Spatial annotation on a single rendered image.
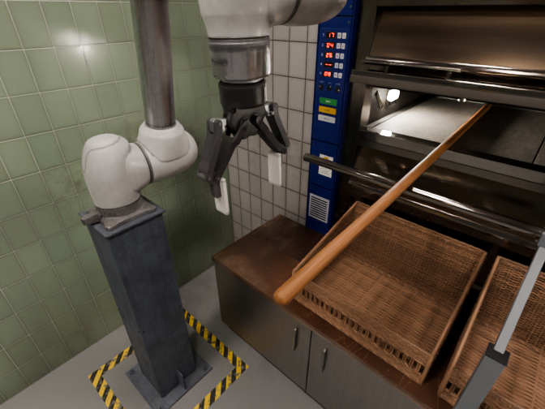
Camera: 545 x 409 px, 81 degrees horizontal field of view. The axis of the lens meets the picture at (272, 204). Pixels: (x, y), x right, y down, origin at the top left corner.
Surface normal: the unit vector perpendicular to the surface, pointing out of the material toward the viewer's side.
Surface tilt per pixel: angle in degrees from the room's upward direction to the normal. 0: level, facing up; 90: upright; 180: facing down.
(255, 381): 0
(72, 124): 90
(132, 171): 84
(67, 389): 0
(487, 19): 70
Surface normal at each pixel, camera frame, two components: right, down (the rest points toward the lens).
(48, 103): 0.75, 0.35
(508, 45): -0.63, 0.07
